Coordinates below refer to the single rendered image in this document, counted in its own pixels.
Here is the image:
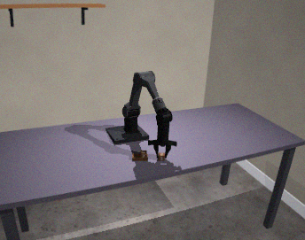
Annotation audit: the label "brown number cube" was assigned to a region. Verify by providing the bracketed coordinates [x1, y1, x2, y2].
[140, 151, 146, 158]
[158, 152, 165, 161]

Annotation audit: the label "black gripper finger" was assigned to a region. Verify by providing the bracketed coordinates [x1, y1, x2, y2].
[153, 144, 159, 158]
[165, 145, 171, 159]

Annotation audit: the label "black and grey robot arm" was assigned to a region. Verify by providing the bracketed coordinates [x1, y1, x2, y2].
[122, 71, 173, 136]

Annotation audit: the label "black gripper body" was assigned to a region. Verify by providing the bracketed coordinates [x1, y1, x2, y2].
[148, 134, 177, 147]

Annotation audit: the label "brown rectangular tray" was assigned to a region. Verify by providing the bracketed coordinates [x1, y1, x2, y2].
[132, 153, 148, 161]

